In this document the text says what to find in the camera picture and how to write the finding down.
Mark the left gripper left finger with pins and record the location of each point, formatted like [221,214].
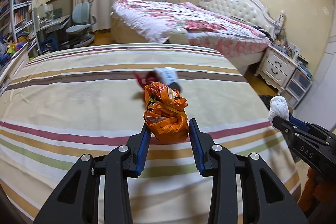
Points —
[75,199]

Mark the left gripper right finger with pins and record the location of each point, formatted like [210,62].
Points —
[265,197]

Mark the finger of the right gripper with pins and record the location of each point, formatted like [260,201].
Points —
[303,126]
[316,132]

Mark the white tissue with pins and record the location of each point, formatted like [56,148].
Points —
[278,107]

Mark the orange foil wrapper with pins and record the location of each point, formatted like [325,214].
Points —
[165,113]

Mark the dark red ribbon tassel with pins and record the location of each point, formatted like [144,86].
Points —
[149,78]

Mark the black lined trash bin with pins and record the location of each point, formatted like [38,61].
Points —
[266,99]

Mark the plastic drawer unit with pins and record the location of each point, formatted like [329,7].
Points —
[297,87]

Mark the white nightstand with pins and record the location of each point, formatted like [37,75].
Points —
[276,68]

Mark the striped bed sheet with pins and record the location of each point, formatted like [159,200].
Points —
[65,104]

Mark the white tufted headboard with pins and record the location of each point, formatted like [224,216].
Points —
[252,12]

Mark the white round bedpost knob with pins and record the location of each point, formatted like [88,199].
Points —
[179,37]

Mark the grey desk chair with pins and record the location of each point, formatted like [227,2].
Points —
[81,29]

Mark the study desk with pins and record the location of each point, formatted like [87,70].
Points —
[47,31]

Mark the white bookshelf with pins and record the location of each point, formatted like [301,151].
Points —
[17,24]

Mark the floral quilt bed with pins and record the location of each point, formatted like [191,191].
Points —
[138,21]

